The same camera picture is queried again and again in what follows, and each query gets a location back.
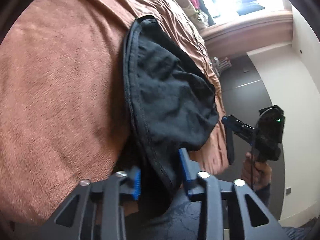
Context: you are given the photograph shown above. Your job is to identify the black pants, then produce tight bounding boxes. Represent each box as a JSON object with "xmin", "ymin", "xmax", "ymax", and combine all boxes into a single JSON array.
[{"xmin": 123, "ymin": 15, "xmax": 218, "ymax": 217}]

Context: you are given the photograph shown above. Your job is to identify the right forearm dark sleeve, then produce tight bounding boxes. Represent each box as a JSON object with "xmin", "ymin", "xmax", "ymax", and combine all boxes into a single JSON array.
[{"xmin": 255, "ymin": 183, "xmax": 271, "ymax": 207}]

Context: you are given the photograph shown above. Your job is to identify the person's right hand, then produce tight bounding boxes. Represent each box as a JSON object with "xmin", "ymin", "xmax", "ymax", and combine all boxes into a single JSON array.
[{"xmin": 241, "ymin": 152, "xmax": 272, "ymax": 191}]

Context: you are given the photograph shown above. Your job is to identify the pink bed headboard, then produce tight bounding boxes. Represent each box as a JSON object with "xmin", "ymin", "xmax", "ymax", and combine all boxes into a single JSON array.
[{"xmin": 200, "ymin": 10, "xmax": 293, "ymax": 58}]

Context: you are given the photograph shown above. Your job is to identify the brown bed blanket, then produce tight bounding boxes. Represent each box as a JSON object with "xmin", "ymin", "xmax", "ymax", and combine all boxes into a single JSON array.
[{"xmin": 1, "ymin": 0, "xmax": 225, "ymax": 224}]

